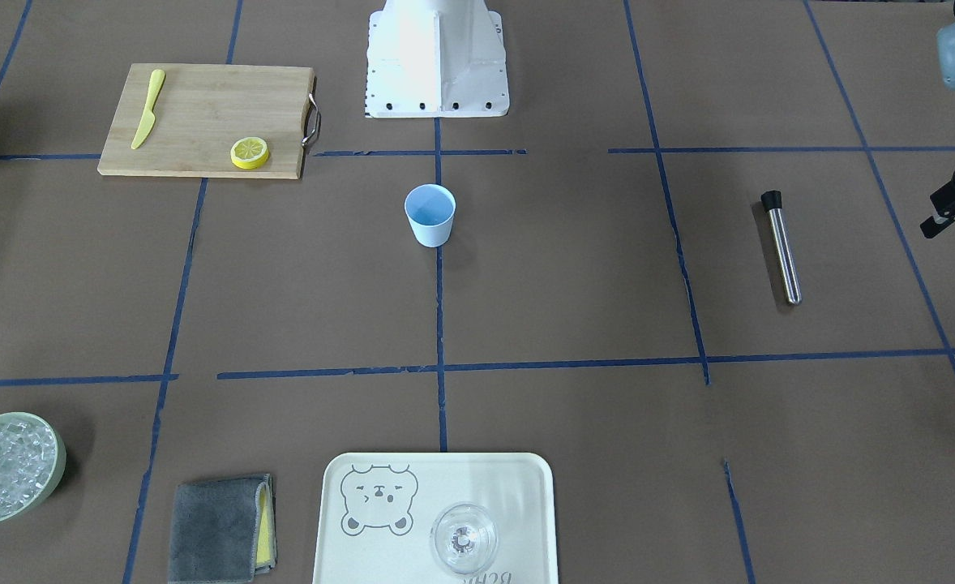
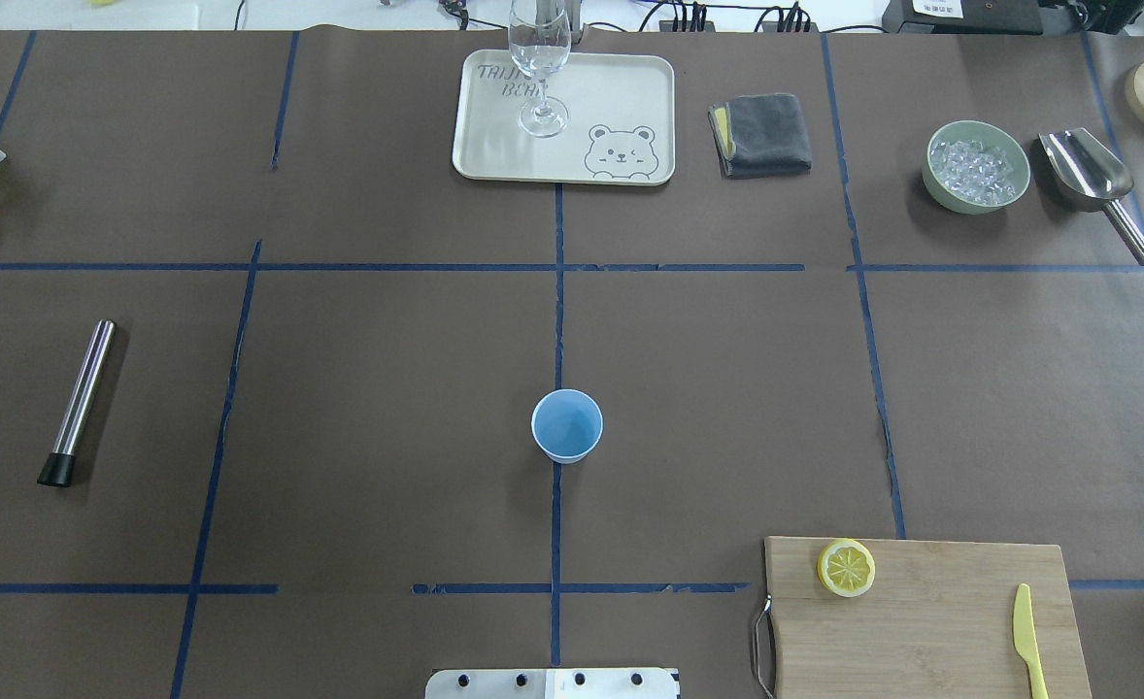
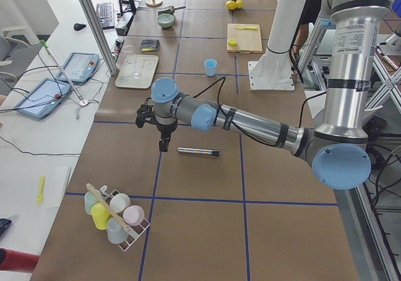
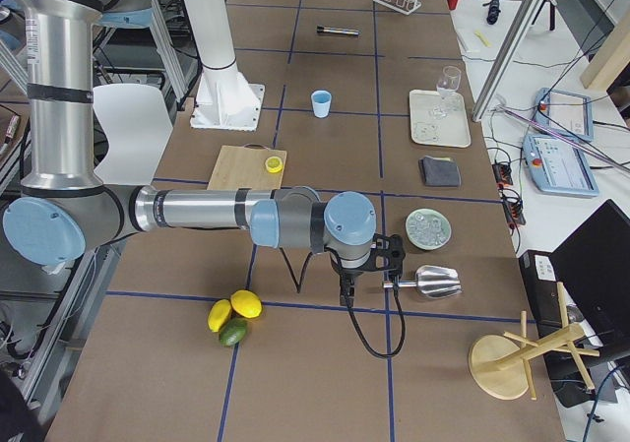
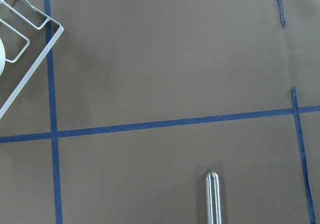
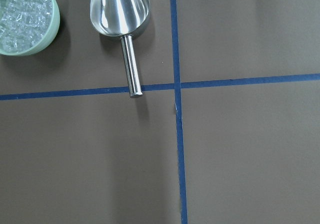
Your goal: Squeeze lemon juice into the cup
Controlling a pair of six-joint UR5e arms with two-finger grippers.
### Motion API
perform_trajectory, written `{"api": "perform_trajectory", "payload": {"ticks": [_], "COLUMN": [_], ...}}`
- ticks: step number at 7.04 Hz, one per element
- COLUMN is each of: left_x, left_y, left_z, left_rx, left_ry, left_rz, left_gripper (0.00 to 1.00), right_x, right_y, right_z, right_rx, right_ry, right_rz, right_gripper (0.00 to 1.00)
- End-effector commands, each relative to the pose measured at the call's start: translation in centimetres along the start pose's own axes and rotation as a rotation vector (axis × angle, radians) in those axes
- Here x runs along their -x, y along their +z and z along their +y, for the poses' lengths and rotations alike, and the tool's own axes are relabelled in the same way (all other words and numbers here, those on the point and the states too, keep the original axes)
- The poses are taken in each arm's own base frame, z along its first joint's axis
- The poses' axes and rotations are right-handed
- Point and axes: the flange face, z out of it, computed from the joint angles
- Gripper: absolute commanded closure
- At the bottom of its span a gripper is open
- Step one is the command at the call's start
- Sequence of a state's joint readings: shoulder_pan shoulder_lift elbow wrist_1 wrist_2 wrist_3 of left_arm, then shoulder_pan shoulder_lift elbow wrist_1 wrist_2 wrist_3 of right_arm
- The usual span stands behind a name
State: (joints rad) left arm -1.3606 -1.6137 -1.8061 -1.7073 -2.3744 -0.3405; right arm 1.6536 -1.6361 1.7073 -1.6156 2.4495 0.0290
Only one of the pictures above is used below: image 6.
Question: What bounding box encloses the metal ice scoop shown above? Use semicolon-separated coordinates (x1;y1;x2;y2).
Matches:
90;0;151;98

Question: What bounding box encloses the green bowl of ice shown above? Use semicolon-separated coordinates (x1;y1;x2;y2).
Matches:
0;0;61;56

